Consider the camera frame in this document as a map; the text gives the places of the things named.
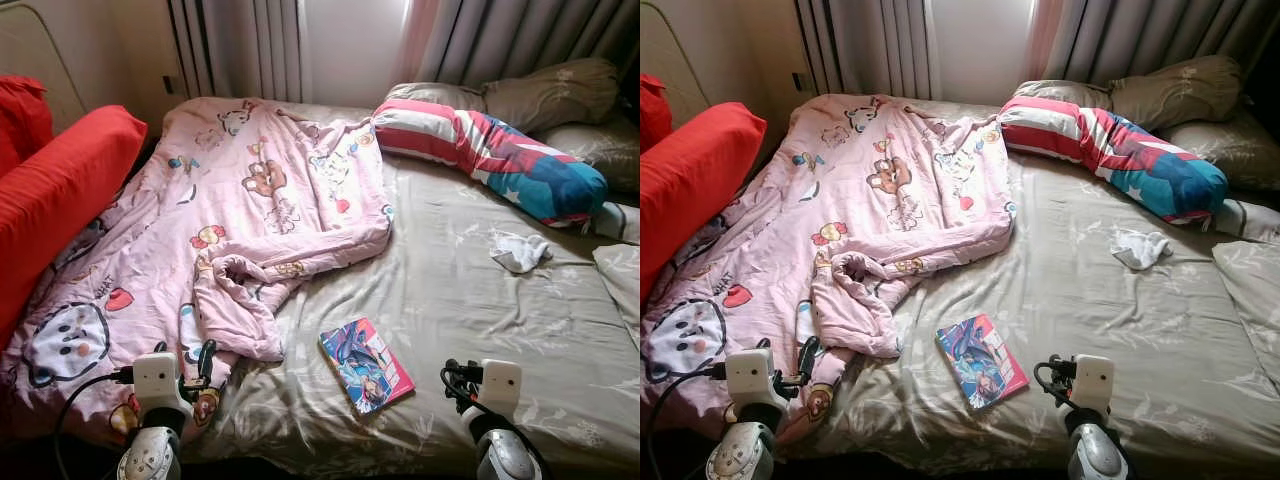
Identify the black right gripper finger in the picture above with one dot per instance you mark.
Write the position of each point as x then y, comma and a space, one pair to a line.
455, 372
1046, 366

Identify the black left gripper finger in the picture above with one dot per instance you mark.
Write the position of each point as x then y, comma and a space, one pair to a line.
208, 358
809, 356

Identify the colourful anime book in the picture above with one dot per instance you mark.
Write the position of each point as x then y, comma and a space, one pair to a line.
365, 365
980, 360

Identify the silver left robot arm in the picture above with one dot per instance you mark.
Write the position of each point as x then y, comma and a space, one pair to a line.
150, 450
740, 450

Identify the beige leaf print bedsheet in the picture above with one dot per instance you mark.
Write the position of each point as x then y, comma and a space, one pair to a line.
450, 330
1100, 330

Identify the white sock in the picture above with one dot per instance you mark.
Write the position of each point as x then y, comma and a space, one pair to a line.
1140, 250
520, 252

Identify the pink cartoon print quilt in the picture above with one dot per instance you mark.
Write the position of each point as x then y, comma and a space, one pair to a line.
250, 220
880, 220

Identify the large red cushion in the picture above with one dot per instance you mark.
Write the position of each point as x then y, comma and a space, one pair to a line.
700, 170
60, 190

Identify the white pillow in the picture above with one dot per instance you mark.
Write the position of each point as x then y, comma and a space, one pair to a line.
1250, 220
618, 222

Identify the red white blue bolster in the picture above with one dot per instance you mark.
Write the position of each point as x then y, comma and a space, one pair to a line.
1110, 150
480, 150

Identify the small red cushion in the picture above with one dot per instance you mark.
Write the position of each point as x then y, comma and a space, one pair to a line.
20, 115
652, 110

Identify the crumpled beige pillow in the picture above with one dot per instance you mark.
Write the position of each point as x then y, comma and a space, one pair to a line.
560, 95
1180, 92

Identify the grey pleated curtain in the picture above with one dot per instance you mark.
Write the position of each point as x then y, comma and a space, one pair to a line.
240, 45
870, 45

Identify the grey curtain with pink edge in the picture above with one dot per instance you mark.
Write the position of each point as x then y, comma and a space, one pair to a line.
1150, 35
520, 35

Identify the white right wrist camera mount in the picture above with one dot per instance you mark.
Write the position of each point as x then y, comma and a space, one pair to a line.
500, 385
1093, 382

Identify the dark wall socket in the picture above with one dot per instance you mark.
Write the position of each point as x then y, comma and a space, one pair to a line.
174, 85
802, 82

